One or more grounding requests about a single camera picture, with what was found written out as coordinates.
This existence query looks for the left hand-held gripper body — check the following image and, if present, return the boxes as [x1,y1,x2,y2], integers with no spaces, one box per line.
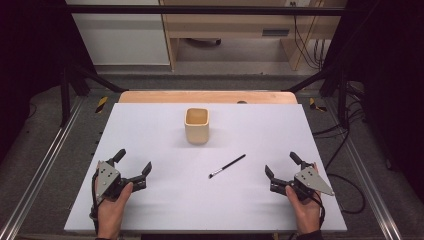
[95,160,148,201]

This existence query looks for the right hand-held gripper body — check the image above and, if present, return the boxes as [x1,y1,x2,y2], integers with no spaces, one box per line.
[270,166,335,202]

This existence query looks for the black pen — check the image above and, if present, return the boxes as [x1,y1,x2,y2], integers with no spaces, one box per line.
[208,153,247,180]

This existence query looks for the beige square cup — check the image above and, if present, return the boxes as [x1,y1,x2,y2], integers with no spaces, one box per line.
[184,107,210,145]

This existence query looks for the person's right hand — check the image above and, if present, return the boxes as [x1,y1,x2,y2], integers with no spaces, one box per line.
[285,184,323,235]

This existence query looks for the person's left hand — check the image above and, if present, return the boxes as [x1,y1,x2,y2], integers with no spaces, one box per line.
[96,182,134,238]

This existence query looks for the white board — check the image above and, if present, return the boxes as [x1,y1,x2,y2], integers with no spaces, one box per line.
[63,102,348,233]

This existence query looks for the black metal stand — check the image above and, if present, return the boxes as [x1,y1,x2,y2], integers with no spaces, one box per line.
[285,66,350,129]
[59,63,128,128]

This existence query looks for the white cabinet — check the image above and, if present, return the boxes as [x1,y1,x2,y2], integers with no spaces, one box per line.
[65,0,171,67]

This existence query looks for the black curtain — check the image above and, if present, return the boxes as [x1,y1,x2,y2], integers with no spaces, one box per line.
[0,0,98,163]
[322,0,424,203]

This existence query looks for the light wooden desk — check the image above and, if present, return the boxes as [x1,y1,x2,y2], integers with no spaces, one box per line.
[159,0,348,72]

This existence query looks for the right hand-held gripper cable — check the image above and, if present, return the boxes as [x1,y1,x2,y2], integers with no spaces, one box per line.
[311,191,326,231]

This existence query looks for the hand-held gripper cable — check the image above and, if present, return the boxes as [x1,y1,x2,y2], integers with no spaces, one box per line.
[311,191,326,231]
[89,169,101,234]

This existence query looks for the left hand-held gripper cable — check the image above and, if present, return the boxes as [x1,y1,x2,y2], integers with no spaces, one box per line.
[89,169,101,234]

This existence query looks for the black floor cable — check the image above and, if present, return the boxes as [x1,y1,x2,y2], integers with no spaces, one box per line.
[313,83,366,215]

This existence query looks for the aluminium floor rail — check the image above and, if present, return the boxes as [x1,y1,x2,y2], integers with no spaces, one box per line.
[0,96,86,240]
[324,99,403,240]

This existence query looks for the black hanging cables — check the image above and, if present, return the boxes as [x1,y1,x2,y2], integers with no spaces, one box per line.
[289,1,327,71]

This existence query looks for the black horizontal frame bar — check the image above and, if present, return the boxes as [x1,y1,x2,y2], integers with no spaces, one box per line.
[66,4,348,17]

